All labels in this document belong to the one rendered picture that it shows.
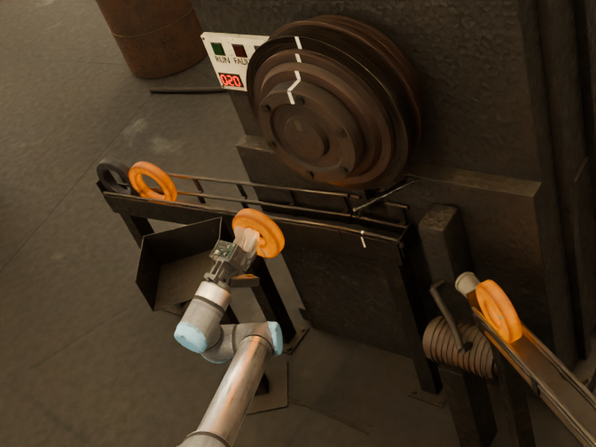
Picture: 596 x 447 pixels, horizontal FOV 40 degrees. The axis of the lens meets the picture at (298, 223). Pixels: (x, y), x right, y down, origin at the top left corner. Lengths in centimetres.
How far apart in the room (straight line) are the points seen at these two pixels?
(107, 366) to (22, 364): 42
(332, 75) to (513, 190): 53
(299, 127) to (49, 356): 192
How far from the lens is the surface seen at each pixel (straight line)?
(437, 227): 214
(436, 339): 225
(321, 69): 194
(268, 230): 219
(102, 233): 404
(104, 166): 303
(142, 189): 296
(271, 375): 301
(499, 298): 196
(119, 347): 342
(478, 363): 221
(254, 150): 251
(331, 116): 192
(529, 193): 207
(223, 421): 185
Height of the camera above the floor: 223
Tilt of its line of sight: 39 degrees down
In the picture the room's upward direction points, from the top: 22 degrees counter-clockwise
